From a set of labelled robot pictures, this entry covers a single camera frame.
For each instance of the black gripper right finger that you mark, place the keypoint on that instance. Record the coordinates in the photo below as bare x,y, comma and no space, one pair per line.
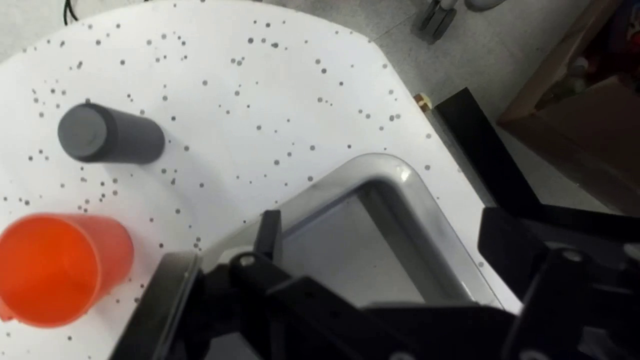
580,293

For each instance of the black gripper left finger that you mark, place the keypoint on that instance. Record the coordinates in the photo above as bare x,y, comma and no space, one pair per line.
173,307

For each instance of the orange plastic cup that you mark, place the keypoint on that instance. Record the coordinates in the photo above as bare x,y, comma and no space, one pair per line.
57,271

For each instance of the silver sink basin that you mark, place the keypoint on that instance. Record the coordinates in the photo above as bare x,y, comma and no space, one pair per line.
393,221

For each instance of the dark grey cylinder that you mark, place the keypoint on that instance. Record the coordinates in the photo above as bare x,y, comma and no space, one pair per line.
111,132

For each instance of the wooden toy kitchen unit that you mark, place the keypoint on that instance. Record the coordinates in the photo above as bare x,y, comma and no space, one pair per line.
267,80

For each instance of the dark metal bracket bar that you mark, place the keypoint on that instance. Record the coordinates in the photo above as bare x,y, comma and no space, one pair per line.
483,153

